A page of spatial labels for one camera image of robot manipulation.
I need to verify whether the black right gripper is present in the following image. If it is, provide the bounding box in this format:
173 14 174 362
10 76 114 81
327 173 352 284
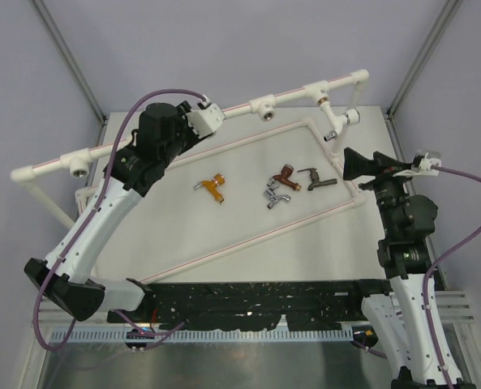
344 147 415 235

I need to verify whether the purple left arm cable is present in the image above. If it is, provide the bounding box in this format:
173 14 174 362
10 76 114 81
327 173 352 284
32 89 211 352

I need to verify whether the chrome silver faucet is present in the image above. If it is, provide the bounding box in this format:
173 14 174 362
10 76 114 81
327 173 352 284
264 187 291 210

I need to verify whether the white slotted cable duct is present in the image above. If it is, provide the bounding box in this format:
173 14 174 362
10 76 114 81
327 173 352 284
68 326 354 344

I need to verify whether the dark grey lever faucet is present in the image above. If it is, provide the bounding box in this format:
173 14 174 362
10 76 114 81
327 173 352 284
298 168 338 191

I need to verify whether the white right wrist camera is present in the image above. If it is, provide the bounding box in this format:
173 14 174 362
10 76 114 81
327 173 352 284
393 151 441 177

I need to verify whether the orange faucet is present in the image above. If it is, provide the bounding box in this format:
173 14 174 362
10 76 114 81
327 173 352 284
194 173 225 204

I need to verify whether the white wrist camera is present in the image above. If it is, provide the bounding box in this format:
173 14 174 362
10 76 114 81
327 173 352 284
393 151 441 177
186 100 225 139

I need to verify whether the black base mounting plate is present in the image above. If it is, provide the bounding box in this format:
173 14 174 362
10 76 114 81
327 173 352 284
125 279 391 331

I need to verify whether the red brown faucet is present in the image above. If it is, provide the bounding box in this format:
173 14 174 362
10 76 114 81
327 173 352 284
267 164 302 191

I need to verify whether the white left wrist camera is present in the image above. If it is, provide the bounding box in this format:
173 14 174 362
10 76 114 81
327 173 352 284
186 100 225 139

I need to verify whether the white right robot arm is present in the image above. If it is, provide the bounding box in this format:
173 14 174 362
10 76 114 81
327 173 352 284
343 147 474 388

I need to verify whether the white chrome knob faucet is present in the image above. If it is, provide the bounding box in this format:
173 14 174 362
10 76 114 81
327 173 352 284
318 96 360 142

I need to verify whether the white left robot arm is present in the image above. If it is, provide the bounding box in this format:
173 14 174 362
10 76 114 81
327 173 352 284
24 101 203 323

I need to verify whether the white pipe frame rack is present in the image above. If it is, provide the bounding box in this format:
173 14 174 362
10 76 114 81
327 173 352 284
11 70 369 286

